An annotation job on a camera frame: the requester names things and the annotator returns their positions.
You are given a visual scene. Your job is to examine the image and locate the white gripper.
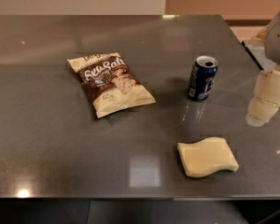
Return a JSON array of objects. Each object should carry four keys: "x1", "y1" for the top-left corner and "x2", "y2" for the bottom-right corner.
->
[{"x1": 245, "y1": 10, "x2": 280, "y2": 127}]

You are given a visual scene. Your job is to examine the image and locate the blue pepsi can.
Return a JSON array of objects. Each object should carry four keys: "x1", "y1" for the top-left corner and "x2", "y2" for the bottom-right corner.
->
[{"x1": 188, "y1": 55, "x2": 218, "y2": 102}]

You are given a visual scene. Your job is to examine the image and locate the brown sea salt chip bag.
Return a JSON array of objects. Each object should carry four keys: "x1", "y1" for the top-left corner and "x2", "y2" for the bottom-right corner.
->
[{"x1": 67, "y1": 52, "x2": 156, "y2": 119}]

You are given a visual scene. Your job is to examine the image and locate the yellow wavy sponge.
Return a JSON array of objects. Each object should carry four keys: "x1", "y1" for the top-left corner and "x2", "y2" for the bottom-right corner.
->
[{"x1": 177, "y1": 137, "x2": 239, "y2": 178}]

